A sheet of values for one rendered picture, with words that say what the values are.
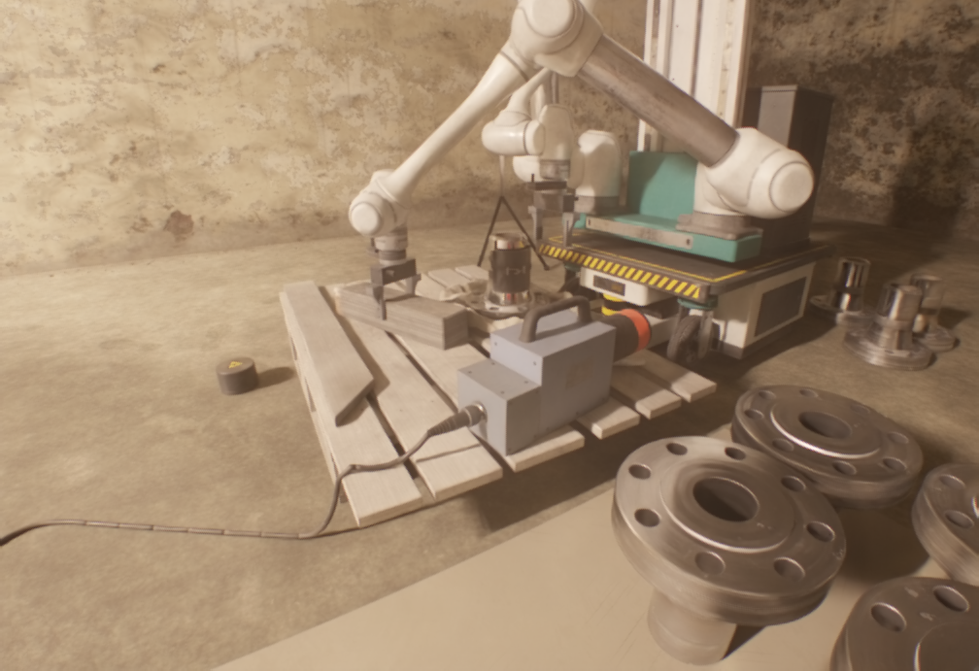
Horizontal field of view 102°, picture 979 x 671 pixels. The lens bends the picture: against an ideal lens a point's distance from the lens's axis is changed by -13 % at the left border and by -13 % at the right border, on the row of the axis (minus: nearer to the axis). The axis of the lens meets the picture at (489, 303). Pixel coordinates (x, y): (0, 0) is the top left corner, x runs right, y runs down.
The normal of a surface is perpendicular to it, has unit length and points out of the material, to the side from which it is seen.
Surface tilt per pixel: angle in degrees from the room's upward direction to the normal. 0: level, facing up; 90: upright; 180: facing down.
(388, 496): 0
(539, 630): 0
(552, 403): 90
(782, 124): 90
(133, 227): 90
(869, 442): 0
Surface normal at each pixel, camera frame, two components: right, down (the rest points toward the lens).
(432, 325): -0.59, 0.27
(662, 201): -0.82, 0.19
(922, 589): 0.00, -0.94
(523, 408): 0.62, 0.26
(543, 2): -0.10, 0.29
